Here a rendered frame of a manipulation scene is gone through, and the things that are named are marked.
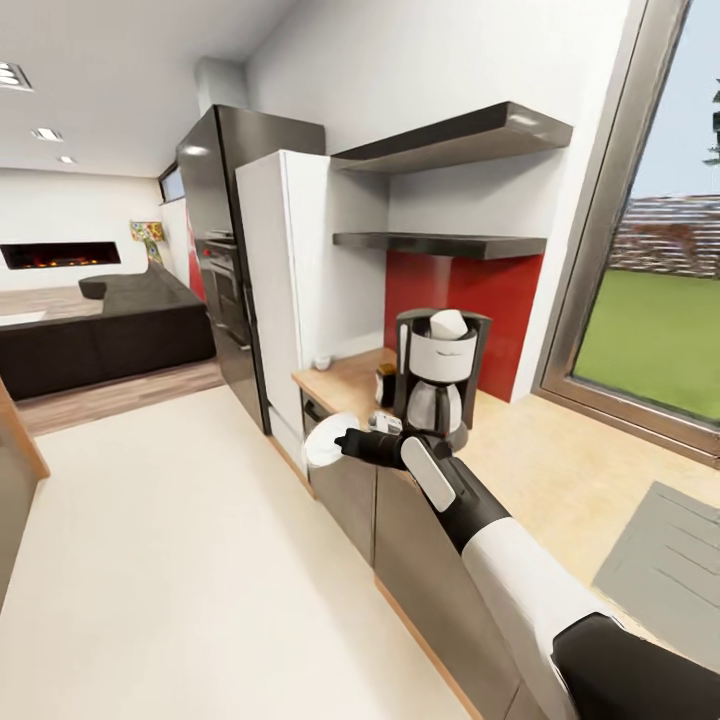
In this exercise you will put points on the fixed window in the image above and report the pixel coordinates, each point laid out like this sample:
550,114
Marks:
171,186
633,338

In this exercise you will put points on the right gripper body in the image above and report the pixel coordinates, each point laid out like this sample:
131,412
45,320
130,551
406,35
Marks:
363,445

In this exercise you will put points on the coffee cup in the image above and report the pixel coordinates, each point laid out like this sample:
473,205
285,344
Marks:
323,362

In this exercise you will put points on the bottle of coffee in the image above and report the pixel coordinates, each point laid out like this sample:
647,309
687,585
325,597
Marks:
385,395

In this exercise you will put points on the dishwasher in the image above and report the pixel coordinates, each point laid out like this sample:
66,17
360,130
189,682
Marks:
345,487

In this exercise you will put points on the saucer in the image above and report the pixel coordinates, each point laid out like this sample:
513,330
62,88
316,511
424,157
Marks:
320,449

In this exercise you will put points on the paper coffee filter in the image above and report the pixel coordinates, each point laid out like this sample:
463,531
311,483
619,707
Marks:
447,325

